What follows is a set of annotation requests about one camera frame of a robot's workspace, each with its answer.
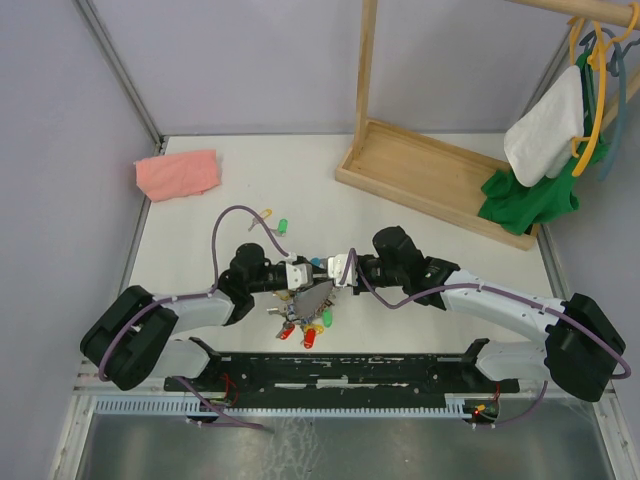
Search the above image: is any metal key organizer with keys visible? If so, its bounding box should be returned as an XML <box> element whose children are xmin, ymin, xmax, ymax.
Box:
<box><xmin>268</xmin><ymin>257</ymin><xmax>335</xmax><ymax>349</ymax></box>

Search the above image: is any key with green tag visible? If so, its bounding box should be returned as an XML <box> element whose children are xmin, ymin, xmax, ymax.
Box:
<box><xmin>270</xmin><ymin>218</ymin><xmax>288</xmax><ymax>237</ymax></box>

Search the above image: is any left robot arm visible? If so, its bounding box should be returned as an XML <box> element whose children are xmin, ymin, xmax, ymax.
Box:
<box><xmin>80</xmin><ymin>243</ymin><xmax>336</xmax><ymax>391</ymax></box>

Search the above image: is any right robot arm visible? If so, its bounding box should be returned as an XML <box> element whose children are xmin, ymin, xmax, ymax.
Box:
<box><xmin>312</xmin><ymin>226</ymin><xmax>631</xmax><ymax>402</ymax></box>

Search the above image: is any key with yellow tag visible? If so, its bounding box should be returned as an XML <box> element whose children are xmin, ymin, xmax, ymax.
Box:
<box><xmin>248</xmin><ymin>208</ymin><xmax>273</xmax><ymax>231</ymax></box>

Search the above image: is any wooden clothes rack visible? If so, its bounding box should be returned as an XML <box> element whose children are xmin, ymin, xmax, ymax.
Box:
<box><xmin>335</xmin><ymin>1</ymin><xmax>639</xmax><ymax>250</ymax></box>

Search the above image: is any green garment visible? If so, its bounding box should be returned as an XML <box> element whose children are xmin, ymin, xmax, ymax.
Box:
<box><xmin>478</xmin><ymin>52</ymin><xmax>591</xmax><ymax>235</ymax></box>

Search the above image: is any pink folded cloth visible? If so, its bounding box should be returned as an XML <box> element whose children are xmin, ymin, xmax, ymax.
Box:
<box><xmin>134</xmin><ymin>149</ymin><xmax>221</xmax><ymax>203</ymax></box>

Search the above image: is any white towel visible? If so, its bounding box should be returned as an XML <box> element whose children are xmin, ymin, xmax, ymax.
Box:
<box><xmin>504</xmin><ymin>65</ymin><xmax>584</xmax><ymax>187</ymax></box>

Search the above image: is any yellow hanger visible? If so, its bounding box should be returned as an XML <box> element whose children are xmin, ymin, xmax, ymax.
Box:
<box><xmin>571</xmin><ymin>21</ymin><xmax>608</xmax><ymax>178</ymax></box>

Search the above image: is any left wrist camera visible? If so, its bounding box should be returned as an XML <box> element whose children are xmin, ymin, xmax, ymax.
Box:
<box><xmin>284</xmin><ymin>259</ymin><xmax>314</xmax><ymax>290</ymax></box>

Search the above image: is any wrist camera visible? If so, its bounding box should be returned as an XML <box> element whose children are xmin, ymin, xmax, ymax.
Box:
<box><xmin>327</xmin><ymin>254</ymin><xmax>357</xmax><ymax>288</ymax></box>
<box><xmin>284</xmin><ymin>259</ymin><xmax>314</xmax><ymax>290</ymax></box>

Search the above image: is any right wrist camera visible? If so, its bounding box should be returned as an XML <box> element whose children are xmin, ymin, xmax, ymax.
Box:
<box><xmin>327</xmin><ymin>254</ymin><xmax>357</xmax><ymax>288</ymax></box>

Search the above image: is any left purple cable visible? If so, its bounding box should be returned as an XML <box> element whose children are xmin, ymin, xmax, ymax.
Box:
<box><xmin>98</xmin><ymin>205</ymin><xmax>301</xmax><ymax>431</ymax></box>

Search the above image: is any white cable duct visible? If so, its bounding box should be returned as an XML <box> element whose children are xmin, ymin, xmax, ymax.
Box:
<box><xmin>93</xmin><ymin>395</ymin><xmax>483</xmax><ymax>420</ymax></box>

